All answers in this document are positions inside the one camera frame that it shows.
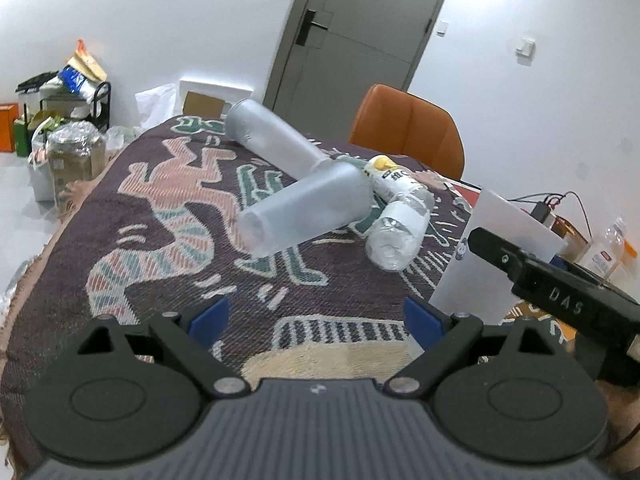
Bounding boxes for green box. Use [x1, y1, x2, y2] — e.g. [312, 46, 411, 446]
[14, 117, 33, 157]

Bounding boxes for orange chair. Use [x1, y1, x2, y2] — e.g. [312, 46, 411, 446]
[348, 83, 465, 181]

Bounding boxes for frosted translucent cup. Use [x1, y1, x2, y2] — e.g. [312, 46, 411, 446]
[224, 99, 333, 181]
[236, 162, 373, 257]

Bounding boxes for grey door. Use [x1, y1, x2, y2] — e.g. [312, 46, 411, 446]
[263, 0, 458, 136]

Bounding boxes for black door handle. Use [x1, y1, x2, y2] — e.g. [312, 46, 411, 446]
[296, 10, 335, 47]

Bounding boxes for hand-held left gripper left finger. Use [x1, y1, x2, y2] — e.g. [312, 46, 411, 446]
[75, 296, 251, 398]

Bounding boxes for blue and white bag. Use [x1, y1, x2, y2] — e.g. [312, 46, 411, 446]
[57, 66, 101, 101]

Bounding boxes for small cardboard box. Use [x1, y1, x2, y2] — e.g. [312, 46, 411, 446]
[550, 215, 591, 263]

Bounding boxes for kraft paper bag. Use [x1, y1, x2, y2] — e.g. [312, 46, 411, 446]
[67, 39, 108, 83]

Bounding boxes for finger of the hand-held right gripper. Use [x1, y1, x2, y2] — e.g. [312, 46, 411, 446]
[468, 227, 537, 286]

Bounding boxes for clear plastic jar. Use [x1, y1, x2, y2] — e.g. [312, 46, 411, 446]
[47, 122, 107, 202]

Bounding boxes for white bottle with yellow cap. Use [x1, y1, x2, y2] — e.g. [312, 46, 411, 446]
[367, 155, 428, 202]

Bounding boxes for clear plastic water bottle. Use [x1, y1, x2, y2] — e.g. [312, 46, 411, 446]
[365, 189, 435, 272]

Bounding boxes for orange box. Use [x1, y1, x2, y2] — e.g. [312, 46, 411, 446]
[0, 103, 20, 152]

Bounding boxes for brown cardboard box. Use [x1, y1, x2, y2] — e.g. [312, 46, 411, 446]
[182, 91, 232, 118]

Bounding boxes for printed blanket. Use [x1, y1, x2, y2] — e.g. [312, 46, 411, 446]
[0, 115, 576, 480]

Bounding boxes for crumpled clear plastic wrap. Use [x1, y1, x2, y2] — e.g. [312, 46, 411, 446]
[0, 255, 46, 321]

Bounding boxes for black power adapter with cables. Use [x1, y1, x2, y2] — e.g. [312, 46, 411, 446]
[515, 191, 593, 236]

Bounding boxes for clear bottle with red label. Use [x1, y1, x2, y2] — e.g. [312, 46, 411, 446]
[582, 216, 628, 281]

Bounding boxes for white plastic bag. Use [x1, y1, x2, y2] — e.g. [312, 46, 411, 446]
[135, 82, 178, 128]

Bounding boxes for black wire rack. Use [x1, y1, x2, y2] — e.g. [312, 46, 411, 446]
[40, 81, 112, 133]

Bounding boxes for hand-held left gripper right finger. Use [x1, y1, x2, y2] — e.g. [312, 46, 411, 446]
[384, 296, 563, 398]

